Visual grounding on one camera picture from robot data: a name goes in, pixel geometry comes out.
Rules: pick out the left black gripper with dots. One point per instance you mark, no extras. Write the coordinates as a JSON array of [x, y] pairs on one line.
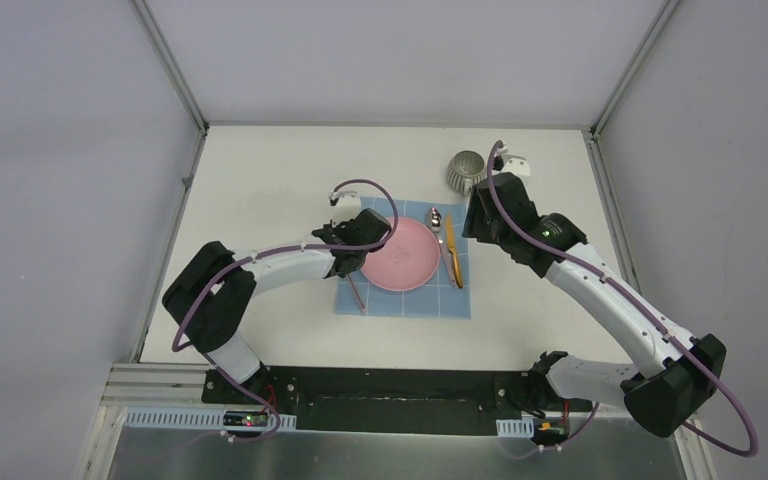
[[371, 229]]

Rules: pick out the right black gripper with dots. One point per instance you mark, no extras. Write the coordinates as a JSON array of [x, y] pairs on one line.
[[473, 224]]

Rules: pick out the gold table knife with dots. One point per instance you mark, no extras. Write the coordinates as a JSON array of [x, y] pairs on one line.
[[453, 253]]

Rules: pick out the pink handled spoon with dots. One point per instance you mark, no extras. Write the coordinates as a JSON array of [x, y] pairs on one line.
[[434, 223]]

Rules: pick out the pink plate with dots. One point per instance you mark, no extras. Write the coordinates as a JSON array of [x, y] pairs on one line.
[[407, 261]]

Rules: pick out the grey ribbed mug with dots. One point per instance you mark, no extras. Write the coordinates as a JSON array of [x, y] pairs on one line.
[[464, 170]]

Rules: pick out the blue checked cloth napkin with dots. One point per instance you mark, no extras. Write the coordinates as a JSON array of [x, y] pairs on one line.
[[436, 299]]

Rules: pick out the pink handled fork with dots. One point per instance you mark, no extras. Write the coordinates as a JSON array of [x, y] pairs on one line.
[[357, 297]]

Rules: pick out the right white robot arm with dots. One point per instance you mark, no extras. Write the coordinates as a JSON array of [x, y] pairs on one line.
[[662, 385]]

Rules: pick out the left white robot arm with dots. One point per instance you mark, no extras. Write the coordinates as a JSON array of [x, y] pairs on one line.
[[209, 298]]

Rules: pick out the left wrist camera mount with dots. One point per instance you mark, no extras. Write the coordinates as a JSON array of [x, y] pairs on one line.
[[345, 202]]

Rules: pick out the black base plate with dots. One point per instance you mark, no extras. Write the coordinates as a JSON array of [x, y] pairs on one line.
[[432, 402]]

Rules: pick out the aluminium frame rail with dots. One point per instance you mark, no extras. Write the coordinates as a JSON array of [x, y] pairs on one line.
[[150, 395]]

